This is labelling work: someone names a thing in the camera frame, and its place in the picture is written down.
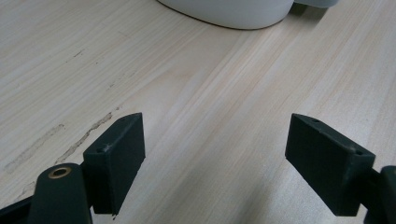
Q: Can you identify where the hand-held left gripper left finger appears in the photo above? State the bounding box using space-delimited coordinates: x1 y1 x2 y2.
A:
82 112 147 216

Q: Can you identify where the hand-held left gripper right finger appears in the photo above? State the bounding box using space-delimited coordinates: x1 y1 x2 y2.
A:
284 113 377 217

